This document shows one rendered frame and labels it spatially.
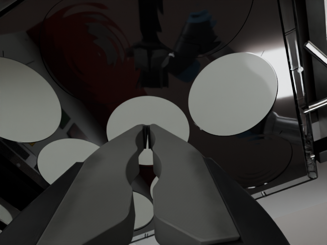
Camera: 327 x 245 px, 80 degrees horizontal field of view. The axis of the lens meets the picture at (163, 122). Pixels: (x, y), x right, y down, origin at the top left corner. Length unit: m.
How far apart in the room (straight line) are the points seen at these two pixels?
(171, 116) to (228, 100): 0.07
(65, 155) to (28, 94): 0.09
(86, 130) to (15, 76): 0.09
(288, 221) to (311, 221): 0.24
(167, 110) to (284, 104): 0.14
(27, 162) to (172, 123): 0.19
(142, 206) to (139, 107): 0.17
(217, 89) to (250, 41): 0.06
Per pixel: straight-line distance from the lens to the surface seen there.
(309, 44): 0.26
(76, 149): 0.27
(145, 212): 0.35
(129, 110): 0.23
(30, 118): 0.27
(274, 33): 0.23
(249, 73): 0.23
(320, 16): 0.29
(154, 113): 0.23
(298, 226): 2.56
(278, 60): 0.24
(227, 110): 0.24
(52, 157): 0.29
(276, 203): 0.55
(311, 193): 0.57
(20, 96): 0.26
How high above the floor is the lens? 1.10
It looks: 60 degrees down
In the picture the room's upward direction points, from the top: 174 degrees clockwise
